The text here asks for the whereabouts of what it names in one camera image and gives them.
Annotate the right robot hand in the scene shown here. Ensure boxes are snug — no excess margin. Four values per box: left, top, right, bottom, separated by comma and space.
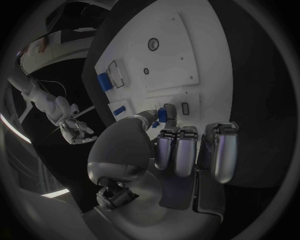
58, 117, 99, 146

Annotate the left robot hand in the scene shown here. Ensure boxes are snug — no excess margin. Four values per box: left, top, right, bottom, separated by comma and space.
81, 103, 240, 240

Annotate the blue block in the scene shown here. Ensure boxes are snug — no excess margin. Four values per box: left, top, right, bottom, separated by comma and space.
157, 107, 169, 123

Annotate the white task board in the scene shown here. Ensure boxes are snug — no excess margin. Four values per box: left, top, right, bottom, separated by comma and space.
93, 0, 235, 151

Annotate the blue short cylinder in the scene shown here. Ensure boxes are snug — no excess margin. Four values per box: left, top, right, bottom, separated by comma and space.
113, 105, 127, 117

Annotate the large blue cylinder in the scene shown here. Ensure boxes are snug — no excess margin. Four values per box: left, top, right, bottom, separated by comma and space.
96, 72, 114, 93

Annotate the person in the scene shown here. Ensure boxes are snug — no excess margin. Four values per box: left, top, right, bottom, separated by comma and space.
34, 30, 64, 54

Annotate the white cable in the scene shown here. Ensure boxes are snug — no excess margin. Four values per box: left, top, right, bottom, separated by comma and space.
26, 74, 68, 99

